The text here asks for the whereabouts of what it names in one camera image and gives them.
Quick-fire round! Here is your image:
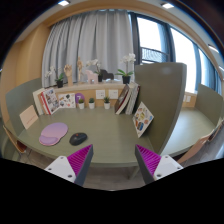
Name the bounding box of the wooden chair right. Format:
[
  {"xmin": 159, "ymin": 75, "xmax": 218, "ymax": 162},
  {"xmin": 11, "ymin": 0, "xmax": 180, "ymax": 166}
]
[{"xmin": 177, "ymin": 119, "xmax": 224, "ymax": 164}]

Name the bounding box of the white orchid black pot right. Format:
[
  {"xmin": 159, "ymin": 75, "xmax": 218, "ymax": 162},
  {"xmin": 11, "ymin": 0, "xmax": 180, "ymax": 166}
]
[{"xmin": 117, "ymin": 53, "xmax": 136, "ymax": 84}]

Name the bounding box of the grey curtain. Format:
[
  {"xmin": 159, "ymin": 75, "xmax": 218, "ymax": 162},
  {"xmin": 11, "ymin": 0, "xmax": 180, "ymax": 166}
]
[{"xmin": 42, "ymin": 10, "xmax": 134, "ymax": 87}]

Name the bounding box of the wooden chair left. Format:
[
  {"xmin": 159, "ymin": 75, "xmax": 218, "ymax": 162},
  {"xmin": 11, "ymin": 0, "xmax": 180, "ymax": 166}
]
[{"xmin": 3, "ymin": 127, "xmax": 30, "ymax": 160}]

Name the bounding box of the wooden mannequin figure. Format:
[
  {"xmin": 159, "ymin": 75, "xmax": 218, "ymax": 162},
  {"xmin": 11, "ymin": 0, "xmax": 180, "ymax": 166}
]
[{"xmin": 77, "ymin": 56, "xmax": 83, "ymax": 82}]

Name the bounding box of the pink animal figurine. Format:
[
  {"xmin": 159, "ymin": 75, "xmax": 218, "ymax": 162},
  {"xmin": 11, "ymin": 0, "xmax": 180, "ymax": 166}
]
[{"xmin": 86, "ymin": 70, "xmax": 98, "ymax": 84}]

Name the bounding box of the purple round card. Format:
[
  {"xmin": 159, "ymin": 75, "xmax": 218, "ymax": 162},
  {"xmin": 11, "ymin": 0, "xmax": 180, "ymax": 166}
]
[{"xmin": 75, "ymin": 93, "xmax": 85, "ymax": 104}]

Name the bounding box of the purple mouse pad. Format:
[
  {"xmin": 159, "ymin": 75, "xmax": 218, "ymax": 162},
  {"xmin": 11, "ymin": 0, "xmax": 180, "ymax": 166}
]
[{"xmin": 39, "ymin": 122, "xmax": 68, "ymax": 146}]

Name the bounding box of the black computer mouse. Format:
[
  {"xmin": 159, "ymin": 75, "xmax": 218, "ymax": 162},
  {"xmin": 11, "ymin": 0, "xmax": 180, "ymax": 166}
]
[{"xmin": 69, "ymin": 133, "xmax": 87, "ymax": 146}]

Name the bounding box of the white orchid black pot left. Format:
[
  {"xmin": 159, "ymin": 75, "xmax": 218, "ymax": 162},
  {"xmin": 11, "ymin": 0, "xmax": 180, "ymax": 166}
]
[{"xmin": 45, "ymin": 66, "xmax": 64, "ymax": 88}]

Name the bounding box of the green desk divider panel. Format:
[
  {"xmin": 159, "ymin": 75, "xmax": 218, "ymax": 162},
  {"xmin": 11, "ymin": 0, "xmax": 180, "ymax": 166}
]
[{"xmin": 135, "ymin": 62, "xmax": 187, "ymax": 154}]

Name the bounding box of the red illustrated magazine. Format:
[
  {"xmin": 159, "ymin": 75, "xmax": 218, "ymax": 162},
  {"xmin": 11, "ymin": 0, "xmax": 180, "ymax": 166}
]
[{"xmin": 39, "ymin": 88, "xmax": 60, "ymax": 115}]

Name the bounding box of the dark leaning books stack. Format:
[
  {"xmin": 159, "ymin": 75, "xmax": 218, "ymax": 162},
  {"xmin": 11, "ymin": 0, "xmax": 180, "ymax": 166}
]
[{"xmin": 114, "ymin": 82, "xmax": 140, "ymax": 115}]

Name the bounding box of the beige card on desk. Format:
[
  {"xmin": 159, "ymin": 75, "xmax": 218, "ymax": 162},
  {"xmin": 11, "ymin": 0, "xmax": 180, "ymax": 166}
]
[{"xmin": 20, "ymin": 105, "xmax": 38, "ymax": 129}]

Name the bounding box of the small potted plant right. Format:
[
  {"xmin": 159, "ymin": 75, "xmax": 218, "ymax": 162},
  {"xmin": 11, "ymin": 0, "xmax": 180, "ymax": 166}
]
[{"xmin": 103, "ymin": 96, "xmax": 110, "ymax": 109}]

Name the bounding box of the wooden hand model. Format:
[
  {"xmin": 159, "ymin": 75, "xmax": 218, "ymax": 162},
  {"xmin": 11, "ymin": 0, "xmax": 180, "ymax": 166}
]
[{"xmin": 64, "ymin": 64, "xmax": 73, "ymax": 87}]

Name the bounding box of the dark animal figurine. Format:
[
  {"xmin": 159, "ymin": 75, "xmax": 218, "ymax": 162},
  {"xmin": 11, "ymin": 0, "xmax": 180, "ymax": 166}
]
[{"xmin": 100, "ymin": 69, "xmax": 114, "ymax": 80}]

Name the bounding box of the white orchid black pot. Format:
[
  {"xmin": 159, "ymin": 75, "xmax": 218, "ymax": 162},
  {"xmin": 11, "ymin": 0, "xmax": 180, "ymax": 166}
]
[
  {"xmin": 45, "ymin": 66, "xmax": 64, "ymax": 88},
  {"xmin": 117, "ymin": 53, "xmax": 136, "ymax": 84}
]

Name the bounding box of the small potted plant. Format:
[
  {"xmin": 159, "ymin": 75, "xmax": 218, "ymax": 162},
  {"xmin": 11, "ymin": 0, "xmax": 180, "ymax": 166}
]
[
  {"xmin": 103, "ymin": 96, "xmax": 110, "ymax": 109},
  {"xmin": 78, "ymin": 98, "xmax": 85, "ymax": 109},
  {"xmin": 88, "ymin": 98, "xmax": 95, "ymax": 109}
]

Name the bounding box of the small potted plant middle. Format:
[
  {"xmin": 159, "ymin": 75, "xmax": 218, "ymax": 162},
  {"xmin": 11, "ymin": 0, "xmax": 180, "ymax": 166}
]
[{"xmin": 88, "ymin": 98, "xmax": 95, "ymax": 109}]

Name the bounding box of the small potted plant left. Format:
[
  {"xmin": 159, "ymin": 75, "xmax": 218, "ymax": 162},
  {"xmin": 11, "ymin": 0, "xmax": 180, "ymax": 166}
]
[{"xmin": 78, "ymin": 98, "xmax": 85, "ymax": 109}]

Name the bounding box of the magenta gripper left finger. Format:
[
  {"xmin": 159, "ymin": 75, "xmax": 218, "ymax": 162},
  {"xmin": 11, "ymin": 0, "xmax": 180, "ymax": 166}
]
[{"xmin": 45, "ymin": 145, "xmax": 93, "ymax": 186}]

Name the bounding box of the white illustrated booklet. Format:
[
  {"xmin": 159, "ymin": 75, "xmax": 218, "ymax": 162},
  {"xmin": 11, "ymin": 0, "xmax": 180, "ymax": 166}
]
[{"xmin": 58, "ymin": 93, "xmax": 76, "ymax": 109}]

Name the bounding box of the wooden chair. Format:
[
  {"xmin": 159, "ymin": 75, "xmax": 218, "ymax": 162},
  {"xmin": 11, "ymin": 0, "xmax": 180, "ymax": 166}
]
[
  {"xmin": 3, "ymin": 127, "xmax": 30, "ymax": 160},
  {"xmin": 177, "ymin": 119, "xmax": 224, "ymax": 164}
]

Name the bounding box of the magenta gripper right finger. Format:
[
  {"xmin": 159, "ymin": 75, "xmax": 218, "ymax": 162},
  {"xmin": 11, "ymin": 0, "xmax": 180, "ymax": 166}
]
[{"xmin": 135, "ymin": 144, "xmax": 182, "ymax": 184}]

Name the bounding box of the white orchid middle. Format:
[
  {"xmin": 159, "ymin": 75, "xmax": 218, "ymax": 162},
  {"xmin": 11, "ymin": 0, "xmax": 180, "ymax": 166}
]
[{"xmin": 86, "ymin": 59, "xmax": 102, "ymax": 82}]

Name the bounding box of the colourful picture book leaning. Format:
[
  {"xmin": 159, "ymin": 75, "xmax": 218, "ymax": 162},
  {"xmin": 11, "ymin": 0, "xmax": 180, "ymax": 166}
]
[{"xmin": 133, "ymin": 102, "xmax": 154, "ymax": 137}]

